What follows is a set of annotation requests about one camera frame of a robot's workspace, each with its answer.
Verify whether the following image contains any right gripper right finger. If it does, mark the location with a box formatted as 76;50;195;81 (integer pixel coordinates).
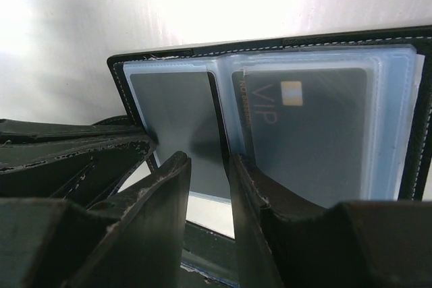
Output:
228;154;431;287

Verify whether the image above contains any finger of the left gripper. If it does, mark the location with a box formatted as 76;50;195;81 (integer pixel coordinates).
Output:
1;119;156;207

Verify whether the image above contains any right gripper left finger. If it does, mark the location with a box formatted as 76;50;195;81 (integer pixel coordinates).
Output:
1;152;192;287

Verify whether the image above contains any dark credit card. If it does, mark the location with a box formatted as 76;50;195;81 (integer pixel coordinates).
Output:
232;67;367;208

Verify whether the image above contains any black leather card holder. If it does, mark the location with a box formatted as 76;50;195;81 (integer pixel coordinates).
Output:
107;26;431;207

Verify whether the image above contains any silver card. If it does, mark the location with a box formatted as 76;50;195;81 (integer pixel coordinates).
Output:
130;71;230;201

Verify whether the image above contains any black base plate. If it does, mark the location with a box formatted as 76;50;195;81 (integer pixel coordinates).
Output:
179;221;240;288

